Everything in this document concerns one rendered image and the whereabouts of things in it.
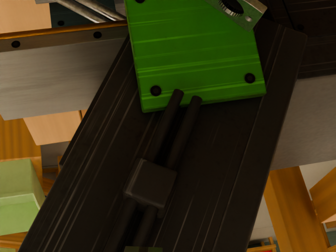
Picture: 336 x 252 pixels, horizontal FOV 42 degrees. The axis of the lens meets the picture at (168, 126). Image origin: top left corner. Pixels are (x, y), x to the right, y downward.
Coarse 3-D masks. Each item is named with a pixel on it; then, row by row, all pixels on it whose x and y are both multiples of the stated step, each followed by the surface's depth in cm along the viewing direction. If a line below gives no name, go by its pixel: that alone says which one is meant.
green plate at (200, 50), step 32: (128, 0) 40; (160, 0) 41; (192, 0) 41; (160, 32) 40; (192, 32) 40; (224, 32) 41; (160, 64) 39; (192, 64) 40; (224, 64) 40; (256, 64) 40; (160, 96) 39; (224, 96) 39; (256, 96) 41
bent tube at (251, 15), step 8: (208, 0) 40; (216, 0) 40; (224, 0) 40; (232, 0) 41; (240, 0) 37; (248, 0) 37; (256, 0) 37; (216, 8) 41; (224, 8) 40; (232, 8) 40; (240, 8) 40; (248, 8) 38; (256, 8) 37; (264, 8) 37; (232, 16) 40; (240, 16) 39; (248, 16) 39; (256, 16) 38; (240, 24) 41; (248, 24) 40
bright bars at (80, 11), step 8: (40, 0) 61; (48, 0) 61; (56, 0) 59; (64, 0) 59; (72, 0) 59; (80, 0) 56; (88, 0) 56; (72, 8) 59; (80, 8) 58; (96, 8) 56; (104, 8) 55; (88, 16) 58; (96, 16) 58; (112, 16) 55; (120, 16) 55
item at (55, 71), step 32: (32, 32) 51; (64, 32) 52; (96, 32) 52; (0, 64) 52; (32, 64) 53; (64, 64) 54; (96, 64) 56; (0, 96) 58; (32, 96) 59; (64, 96) 61
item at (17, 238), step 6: (48, 180) 346; (54, 180) 352; (48, 186) 343; (6, 234) 287; (12, 234) 292; (18, 234) 297; (24, 234) 302; (0, 240) 282; (6, 240) 286; (12, 240) 290; (18, 240) 295; (0, 246) 286; (6, 246) 290; (12, 246) 294; (18, 246) 299
